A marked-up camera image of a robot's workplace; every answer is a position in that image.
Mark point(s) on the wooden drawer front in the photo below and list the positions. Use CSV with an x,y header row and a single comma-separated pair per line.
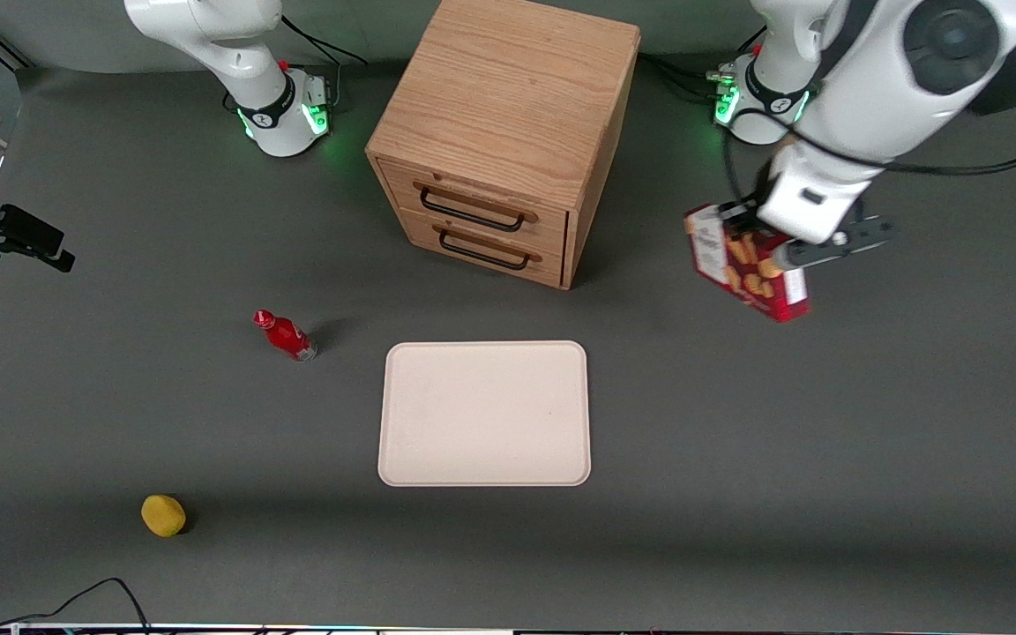
x,y
552,265
481,190

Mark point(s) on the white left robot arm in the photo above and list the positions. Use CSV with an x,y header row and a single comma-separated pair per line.
x,y
878,79

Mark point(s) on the red cookie box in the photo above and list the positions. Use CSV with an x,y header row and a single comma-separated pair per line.
x,y
737,265

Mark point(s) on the yellow toy lemon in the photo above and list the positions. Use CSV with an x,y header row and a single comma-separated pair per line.
x,y
163,515

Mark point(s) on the red soda bottle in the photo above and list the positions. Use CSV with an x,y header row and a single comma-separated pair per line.
x,y
286,336

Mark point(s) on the wooden two-drawer cabinet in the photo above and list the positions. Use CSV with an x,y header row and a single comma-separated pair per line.
x,y
508,88

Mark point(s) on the beige rectangular tray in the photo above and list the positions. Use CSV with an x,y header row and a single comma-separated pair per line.
x,y
484,414

